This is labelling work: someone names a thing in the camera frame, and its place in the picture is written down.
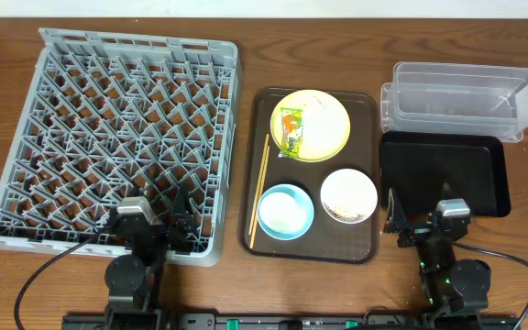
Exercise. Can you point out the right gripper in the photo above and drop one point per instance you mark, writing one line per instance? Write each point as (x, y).
(420, 231)

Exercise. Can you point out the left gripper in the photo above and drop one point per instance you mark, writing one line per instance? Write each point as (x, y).
(155, 227)

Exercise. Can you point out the white cup with rice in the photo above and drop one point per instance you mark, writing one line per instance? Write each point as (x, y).
(349, 196)

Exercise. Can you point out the light blue bowl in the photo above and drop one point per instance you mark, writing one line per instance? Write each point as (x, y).
(306, 207)

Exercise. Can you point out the green snack wrapper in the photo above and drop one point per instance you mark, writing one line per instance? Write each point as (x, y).
(292, 132)

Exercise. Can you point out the white small bowl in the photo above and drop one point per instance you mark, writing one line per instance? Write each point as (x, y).
(280, 212)

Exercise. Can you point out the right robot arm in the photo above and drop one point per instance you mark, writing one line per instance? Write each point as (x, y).
(455, 288)

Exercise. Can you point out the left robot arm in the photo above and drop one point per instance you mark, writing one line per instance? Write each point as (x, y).
(133, 280)

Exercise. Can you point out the black waste tray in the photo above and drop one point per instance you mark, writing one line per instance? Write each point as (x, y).
(416, 165)

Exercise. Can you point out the grey dishwasher rack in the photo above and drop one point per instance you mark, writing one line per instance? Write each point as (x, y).
(107, 111)

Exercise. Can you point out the clear plastic bin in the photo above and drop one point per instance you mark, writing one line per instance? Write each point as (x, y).
(459, 99)

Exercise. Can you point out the dark brown serving tray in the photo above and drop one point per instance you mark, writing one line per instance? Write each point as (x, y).
(326, 240)

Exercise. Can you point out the yellow round plate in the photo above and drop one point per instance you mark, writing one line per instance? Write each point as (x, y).
(296, 100)

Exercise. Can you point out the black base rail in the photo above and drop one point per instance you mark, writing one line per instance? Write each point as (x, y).
(206, 321)

